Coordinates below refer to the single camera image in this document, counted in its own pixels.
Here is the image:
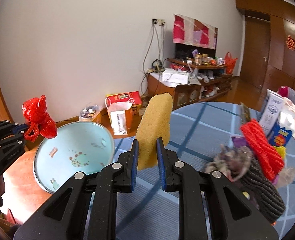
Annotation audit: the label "red plastic bag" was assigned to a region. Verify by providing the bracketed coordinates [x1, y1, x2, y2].
[22, 95, 57, 142]

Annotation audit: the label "yellow sponge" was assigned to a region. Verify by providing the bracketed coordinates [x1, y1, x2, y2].
[135, 93, 173, 170]

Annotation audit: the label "black striped yarn bundle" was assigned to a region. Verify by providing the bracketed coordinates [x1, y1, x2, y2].
[234, 159, 285, 224]

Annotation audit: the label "light blue trash bin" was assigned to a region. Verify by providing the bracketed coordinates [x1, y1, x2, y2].
[33, 121, 115, 194]

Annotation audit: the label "white orange paper bag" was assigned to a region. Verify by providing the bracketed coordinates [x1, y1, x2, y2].
[107, 102, 133, 135]

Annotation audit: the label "purple wrapper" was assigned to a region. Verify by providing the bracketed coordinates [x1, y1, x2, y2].
[232, 136, 248, 148]

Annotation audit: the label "clear bag of wrappers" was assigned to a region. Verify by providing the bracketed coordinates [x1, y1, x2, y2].
[79, 105, 101, 124]

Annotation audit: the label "red cardboard box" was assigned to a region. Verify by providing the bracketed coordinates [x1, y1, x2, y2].
[105, 91, 142, 115]

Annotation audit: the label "dark patterned flat packet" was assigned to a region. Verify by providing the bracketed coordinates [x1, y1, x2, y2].
[240, 102, 252, 125]

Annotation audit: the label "wooden tv cabinet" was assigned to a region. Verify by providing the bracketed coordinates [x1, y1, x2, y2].
[144, 58, 233, 109]

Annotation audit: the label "red yarn bundle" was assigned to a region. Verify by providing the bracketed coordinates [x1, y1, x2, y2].
[240, 119, 285, 181]

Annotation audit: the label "white box on cabinet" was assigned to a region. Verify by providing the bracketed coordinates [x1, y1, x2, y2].
[162, 68, 189, 85]

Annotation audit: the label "blue tissue box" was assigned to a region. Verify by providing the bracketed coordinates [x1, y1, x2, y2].
[267, 122, 292, 147]

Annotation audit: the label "white tall carton box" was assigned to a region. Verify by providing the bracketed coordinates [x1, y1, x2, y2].
[257, 89, 284, 137]

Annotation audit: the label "white mug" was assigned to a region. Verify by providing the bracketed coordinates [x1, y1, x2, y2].
[216, 57, 225, 66]

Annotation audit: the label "orange bag on cabinet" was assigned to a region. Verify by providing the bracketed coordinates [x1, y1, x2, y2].
[224, 52, 238, 74]

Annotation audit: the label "cloth covered television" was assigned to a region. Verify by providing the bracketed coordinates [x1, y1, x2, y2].
[173, 14, 218, 59]

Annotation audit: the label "wooden wardrobe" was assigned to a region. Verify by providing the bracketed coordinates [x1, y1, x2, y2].
[235, 0, 295, 95]

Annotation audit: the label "wooden door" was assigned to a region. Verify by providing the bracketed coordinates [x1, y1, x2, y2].
[240, 16, 271, 89]

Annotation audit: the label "red double happiness decal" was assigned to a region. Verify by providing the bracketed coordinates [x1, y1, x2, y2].
[285, 35, 295, 51]

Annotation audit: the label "white cables on wall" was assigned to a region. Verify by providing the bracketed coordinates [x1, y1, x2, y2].
[140, 24, 166, 95]

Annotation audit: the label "wall power outlet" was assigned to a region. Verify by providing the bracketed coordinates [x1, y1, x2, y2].
[152, 18, 166, 27]

